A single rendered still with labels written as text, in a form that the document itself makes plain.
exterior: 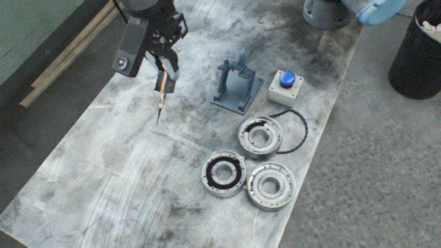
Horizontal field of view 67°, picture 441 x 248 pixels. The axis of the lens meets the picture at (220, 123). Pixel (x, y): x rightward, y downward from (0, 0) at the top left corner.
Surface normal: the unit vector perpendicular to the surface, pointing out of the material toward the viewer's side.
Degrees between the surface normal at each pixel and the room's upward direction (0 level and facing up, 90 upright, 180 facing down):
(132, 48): 33
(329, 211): 0
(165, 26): 4
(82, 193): 0
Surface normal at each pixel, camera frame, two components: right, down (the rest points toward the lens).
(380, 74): -0.07, -0.51
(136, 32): -0.35, -0.02
